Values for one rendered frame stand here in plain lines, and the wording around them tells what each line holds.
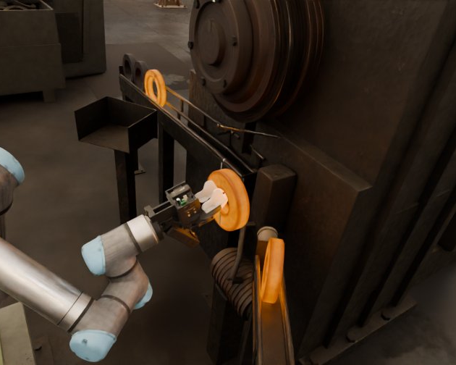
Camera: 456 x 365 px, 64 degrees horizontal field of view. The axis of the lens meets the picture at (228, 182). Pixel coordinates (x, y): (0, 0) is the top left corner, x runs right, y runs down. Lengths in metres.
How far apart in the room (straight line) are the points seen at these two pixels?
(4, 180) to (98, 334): 0.38
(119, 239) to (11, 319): 0.67
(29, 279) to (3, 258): 0.06
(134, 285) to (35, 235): 1.31
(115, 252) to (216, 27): 0.63
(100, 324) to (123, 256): 0.14
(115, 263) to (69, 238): 1.24
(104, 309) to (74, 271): 1.09
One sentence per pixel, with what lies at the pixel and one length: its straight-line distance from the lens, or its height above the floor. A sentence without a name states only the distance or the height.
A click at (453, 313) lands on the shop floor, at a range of 2.12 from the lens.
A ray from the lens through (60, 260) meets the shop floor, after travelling 1.96.
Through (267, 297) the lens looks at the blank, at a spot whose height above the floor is 0.70.
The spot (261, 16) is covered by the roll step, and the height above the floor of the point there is 1.21.
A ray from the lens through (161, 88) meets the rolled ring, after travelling 1.79.
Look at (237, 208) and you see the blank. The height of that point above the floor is 0.85.
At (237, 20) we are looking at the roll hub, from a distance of 0.98.
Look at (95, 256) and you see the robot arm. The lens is 0.81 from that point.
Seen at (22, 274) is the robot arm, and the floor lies 0.81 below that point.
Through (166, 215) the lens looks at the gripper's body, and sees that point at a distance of 0.82.
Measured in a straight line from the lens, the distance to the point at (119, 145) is 1.58.
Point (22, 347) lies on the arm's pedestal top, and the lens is 1.33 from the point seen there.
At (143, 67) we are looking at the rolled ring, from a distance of 1.98.
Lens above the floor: 1.38
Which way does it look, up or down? 35 degrees down
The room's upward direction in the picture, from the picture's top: 7 degrees clockwise
